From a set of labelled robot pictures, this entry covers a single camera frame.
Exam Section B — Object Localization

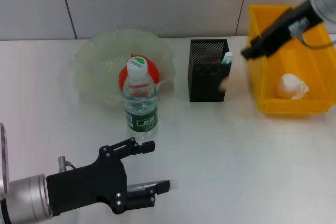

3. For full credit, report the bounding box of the left arm connector cable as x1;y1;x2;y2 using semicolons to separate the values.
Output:
57;156;77;174

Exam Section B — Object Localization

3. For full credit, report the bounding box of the right arm connector cable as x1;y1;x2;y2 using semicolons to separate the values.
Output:
288;17;336;49

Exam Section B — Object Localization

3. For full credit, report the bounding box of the mint green utility knife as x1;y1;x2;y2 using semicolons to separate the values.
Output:
221;51;234;65

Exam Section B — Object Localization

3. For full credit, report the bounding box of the green glass fruit plate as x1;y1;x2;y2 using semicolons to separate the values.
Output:
70;29;176;106

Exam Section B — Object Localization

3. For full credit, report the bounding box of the arm connector cable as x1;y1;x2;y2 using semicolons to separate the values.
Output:
57;156;77;174
288;17;336;49

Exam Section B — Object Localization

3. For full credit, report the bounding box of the clear green-label water bottle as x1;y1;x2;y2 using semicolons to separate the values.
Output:
122;56;159;140

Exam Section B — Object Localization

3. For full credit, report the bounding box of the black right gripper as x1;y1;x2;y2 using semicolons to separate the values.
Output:
240;0;324;59

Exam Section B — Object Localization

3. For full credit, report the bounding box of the white paper ball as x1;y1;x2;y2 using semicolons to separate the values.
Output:
275;73;312;101

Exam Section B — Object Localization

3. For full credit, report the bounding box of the yellow plastic bin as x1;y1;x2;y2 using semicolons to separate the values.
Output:
245;5;336;116

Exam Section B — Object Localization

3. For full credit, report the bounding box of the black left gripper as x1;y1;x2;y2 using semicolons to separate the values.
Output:
46;136;172;216

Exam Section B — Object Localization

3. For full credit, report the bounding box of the silver grey marker pen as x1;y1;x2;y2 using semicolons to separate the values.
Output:
128;178;180;193

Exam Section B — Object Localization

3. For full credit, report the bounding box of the black mesh pen holder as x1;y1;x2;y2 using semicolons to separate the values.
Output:
187;38;232;103

